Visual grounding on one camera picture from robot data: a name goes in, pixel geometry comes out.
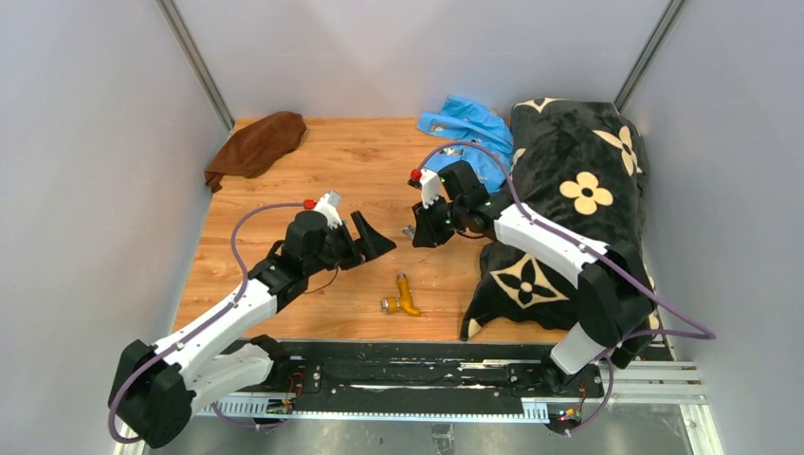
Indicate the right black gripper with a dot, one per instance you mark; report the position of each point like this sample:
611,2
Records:
427,234

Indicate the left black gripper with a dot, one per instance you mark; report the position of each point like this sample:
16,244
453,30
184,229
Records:
370,245

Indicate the silver threaded pipe fitting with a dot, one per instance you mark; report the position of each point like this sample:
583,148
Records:
409,231

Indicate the yellow brass water faucet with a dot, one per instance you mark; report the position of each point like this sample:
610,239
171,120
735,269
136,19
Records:
403,302

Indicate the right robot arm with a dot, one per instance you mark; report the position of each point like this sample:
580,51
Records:
610,281

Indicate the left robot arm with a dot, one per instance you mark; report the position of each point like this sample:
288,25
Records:
159,387

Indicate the blue plastic bag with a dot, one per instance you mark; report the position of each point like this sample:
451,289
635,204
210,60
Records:
464,120

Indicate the brown cloth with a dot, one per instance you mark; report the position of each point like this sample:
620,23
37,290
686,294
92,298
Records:
253,150

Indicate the black floral blanket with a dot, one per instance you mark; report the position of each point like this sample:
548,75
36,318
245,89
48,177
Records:
583,165

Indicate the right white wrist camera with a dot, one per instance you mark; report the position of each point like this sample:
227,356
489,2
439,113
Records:
429,183

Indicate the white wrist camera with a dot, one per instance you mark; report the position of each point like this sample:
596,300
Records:
429,183
328,206

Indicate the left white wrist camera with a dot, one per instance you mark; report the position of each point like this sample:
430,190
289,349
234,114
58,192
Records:
328,206

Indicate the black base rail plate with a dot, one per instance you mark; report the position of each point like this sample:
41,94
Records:
363,353

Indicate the aluminium frame rail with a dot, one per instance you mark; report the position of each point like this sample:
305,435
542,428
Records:
491,391

